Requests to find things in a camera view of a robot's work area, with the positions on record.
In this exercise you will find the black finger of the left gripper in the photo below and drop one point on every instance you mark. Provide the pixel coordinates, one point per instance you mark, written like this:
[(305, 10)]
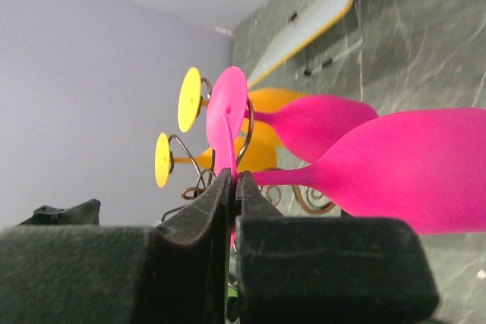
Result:
[(82, 214)]

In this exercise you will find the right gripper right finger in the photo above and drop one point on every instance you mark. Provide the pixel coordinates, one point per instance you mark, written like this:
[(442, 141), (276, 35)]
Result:
[(381, 271)]

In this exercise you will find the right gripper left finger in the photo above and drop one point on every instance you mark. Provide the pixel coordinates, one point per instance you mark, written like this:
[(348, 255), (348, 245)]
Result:
[(93, 274)]

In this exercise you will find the yellow framed mirror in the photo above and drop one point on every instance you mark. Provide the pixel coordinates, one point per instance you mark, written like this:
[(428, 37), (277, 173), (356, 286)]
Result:
[(302, 29)]

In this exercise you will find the pink wine glass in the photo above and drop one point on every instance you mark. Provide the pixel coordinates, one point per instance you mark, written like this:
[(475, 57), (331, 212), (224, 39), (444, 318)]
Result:
[(425, 167), (310, 125)]

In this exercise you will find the wire wine glass rack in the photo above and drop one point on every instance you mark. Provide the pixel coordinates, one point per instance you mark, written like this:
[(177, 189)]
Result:
[(243, 187)]

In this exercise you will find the pink wine glass front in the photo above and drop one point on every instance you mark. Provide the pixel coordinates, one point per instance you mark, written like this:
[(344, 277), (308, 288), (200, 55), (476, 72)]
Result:
[(425, 167)]

